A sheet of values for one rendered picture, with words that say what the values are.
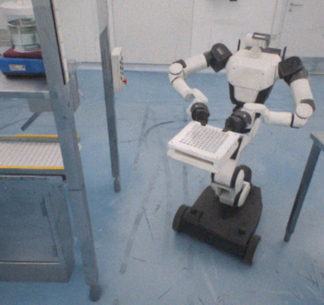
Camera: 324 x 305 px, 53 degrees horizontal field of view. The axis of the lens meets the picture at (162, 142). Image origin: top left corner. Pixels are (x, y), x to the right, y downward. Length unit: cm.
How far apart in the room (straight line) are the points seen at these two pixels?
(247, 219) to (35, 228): 138
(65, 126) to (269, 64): 110
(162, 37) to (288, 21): 186
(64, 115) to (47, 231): 82
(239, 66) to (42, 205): 128
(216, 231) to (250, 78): 102
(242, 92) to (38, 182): 119
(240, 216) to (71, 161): 139
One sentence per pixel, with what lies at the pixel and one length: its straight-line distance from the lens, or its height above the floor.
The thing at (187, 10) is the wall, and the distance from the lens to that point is 508.
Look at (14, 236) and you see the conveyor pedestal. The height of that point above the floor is 42.
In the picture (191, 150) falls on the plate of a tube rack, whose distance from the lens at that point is 136.
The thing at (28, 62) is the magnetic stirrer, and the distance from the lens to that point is 140.
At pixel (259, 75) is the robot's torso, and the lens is 184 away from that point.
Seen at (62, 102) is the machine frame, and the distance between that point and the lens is 127.
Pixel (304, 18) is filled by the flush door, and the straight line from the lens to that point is 541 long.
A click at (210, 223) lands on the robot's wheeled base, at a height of 19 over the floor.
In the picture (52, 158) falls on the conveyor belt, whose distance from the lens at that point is 167.
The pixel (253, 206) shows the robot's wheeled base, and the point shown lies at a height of 17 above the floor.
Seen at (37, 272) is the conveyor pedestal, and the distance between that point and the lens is 225.
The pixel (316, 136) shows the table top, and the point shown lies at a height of 89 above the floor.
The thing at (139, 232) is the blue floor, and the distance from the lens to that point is 245.
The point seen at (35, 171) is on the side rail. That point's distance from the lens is 157.
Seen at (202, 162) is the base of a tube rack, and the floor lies 103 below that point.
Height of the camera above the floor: 184
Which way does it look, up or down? 33 degrees down
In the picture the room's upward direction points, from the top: 1 degrees clockwise
